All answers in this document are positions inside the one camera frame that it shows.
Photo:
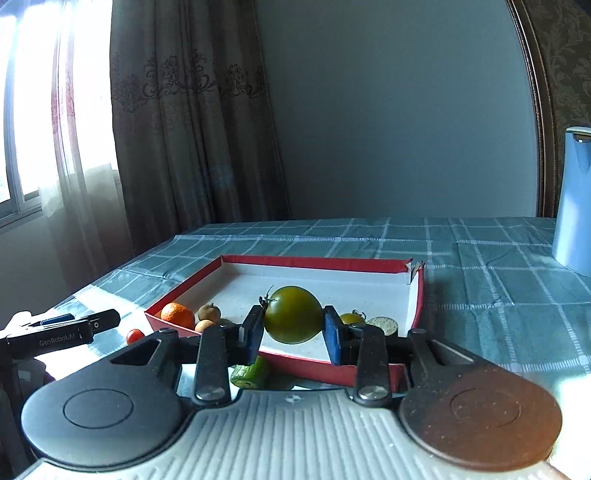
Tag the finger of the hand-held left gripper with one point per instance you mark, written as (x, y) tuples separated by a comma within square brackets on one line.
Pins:
[(104, 320), (55, 318)]

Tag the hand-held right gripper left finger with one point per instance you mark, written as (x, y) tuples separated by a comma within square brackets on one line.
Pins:
[(251, 333)]

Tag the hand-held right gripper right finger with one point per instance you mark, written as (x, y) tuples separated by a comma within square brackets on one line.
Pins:
[(333, 334)]

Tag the small green tomato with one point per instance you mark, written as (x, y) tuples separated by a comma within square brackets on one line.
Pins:
[(352, 318)]

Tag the red cherry tomato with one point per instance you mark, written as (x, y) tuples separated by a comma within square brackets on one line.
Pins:
[(135, 336)]

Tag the large green tomato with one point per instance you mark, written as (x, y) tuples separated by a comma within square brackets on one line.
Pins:
[(293, 314)]

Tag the light brown longan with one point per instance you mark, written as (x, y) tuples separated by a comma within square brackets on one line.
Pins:
[(205, 326)]

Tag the brown round longan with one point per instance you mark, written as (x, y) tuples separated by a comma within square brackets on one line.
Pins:
[(208, 312)]

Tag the eggplant slice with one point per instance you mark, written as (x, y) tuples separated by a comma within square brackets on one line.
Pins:
[(382, 324)]

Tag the red shallow cardboard box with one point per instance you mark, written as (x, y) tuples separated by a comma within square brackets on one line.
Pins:
[(323, 264)]

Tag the orange mandarin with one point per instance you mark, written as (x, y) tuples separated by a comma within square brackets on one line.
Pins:
[(178, 316)]

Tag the teal checked tablecloth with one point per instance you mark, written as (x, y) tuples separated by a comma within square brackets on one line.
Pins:
[(485, 300)]

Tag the sheer white curtain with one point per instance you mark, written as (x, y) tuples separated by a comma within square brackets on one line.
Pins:
[(87, 161)]

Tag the window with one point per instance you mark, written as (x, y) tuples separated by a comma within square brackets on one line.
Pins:
[(23, 115)]

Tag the brown patterned curtain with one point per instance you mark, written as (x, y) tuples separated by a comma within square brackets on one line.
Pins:
[(194, 115)]

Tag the light blue kettle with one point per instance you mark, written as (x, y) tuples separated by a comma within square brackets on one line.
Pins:
[(572, 207)]

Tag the dark wooden frame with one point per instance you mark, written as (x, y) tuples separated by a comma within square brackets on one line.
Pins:
[(538, 92)]

